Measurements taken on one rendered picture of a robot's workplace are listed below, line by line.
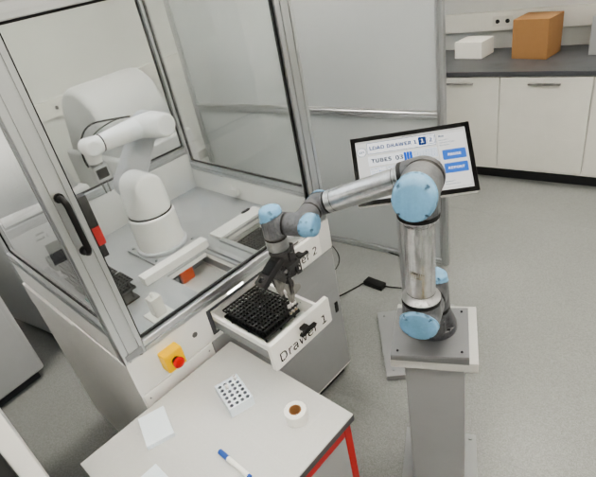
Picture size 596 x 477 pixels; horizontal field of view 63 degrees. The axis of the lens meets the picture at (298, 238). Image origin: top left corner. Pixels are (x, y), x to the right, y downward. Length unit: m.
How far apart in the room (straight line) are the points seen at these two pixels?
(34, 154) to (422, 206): 0.97
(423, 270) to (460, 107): 2.99
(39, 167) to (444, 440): 1.65
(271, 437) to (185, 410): 0.33
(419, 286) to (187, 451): 0.85
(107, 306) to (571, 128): 3.47
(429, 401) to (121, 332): 1.09
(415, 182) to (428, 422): 1.04
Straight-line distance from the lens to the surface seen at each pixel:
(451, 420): 1.97
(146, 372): 1.75
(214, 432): 1.63
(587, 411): 2.64
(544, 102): 4.12
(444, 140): 2.25
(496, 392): 2.63
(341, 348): 2.55
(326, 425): 1.55
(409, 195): 1.27
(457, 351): 1.68
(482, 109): 4.25
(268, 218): 1.51
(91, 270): 1.50
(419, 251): 1.38
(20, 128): 1.36
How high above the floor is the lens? 1.99
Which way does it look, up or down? 31 degrees down
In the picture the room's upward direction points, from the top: 12 degrees counter-clockwise
